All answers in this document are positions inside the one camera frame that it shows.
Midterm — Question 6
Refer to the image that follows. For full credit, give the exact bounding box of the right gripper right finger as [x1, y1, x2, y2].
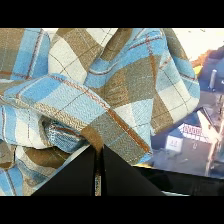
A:
[100, 144, 166, 197]

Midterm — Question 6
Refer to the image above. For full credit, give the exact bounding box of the blue brown checked shirt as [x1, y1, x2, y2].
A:
[0, 27, 201, 197]

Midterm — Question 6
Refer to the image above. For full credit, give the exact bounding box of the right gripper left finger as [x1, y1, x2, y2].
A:
[31, 144, 98, 197]

